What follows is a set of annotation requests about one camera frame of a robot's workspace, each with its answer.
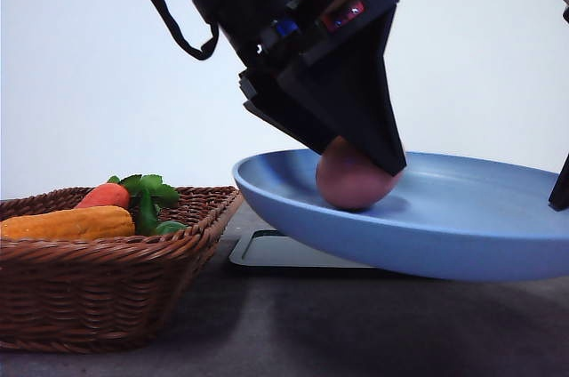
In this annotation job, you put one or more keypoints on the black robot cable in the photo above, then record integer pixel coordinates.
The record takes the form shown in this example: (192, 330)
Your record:
(200, 52)

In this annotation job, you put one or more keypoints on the orange toy carrot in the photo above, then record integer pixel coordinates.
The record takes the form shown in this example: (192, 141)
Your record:
(105, 194)

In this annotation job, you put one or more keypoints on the brown wicker basket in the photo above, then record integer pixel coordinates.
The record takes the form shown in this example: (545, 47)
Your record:
(115, 294)

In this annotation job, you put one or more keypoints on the brown egg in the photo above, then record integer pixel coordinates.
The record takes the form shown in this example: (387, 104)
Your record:
(348, 182)

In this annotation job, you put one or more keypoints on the black rectangular tray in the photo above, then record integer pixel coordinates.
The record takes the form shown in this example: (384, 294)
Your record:
(260, 242)

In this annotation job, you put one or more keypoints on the yellow toy corn cob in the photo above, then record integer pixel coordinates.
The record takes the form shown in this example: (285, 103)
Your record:
(88, 222)

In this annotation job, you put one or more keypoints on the blue round plate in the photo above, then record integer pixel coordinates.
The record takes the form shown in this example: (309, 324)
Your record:
(456, 217)

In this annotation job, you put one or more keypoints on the green toy vegetable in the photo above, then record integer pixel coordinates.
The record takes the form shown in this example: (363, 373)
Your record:
(169, 226)

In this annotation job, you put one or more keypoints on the green carrot leaves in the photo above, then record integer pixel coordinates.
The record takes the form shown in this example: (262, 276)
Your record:
(145, 193)

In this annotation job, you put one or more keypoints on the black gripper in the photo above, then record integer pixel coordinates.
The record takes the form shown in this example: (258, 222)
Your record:
(341, 91)

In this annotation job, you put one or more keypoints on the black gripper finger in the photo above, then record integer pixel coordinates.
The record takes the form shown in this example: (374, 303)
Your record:
(559, 198)

